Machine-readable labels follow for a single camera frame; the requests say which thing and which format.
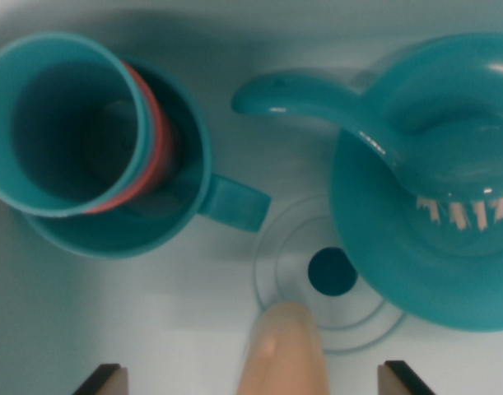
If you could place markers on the teal plastic plate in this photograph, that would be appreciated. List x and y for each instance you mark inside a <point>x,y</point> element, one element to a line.
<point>378,267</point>

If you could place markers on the light blue toy sink unit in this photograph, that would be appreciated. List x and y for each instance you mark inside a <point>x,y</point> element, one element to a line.
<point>111,329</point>

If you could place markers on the teal dish brush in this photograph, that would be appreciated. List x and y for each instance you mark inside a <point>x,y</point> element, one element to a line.
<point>296,98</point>

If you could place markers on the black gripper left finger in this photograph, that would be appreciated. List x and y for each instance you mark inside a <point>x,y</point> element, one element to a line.
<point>109,382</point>

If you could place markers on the beige detergent bottle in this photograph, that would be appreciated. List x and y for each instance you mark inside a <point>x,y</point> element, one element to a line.
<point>284,358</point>

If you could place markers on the teal plastic tumbler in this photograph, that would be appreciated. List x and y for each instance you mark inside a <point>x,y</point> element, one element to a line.
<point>70,123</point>

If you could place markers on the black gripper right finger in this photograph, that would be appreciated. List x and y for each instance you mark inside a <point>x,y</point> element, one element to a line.
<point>399,380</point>

